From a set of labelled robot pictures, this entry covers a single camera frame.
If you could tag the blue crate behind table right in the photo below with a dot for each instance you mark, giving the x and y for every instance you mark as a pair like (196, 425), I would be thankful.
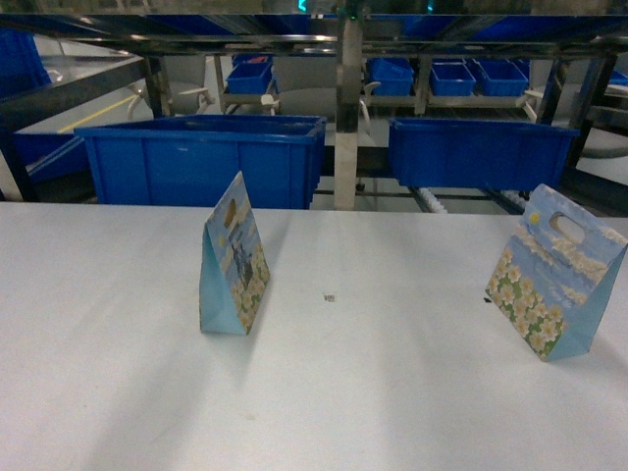
(480, 154)

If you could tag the blue crate behind table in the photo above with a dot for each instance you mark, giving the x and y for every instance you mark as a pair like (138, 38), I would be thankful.
(191, 160)
(480, 154)

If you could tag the blue crate behind table left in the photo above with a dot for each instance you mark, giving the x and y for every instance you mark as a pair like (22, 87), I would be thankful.
(191, 160)

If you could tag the white folding table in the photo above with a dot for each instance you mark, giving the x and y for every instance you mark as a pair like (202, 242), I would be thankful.
(373, 349)

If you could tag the flower gift bag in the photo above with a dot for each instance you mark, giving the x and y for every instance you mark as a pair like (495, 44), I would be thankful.
(555, 275)
(234, 272)

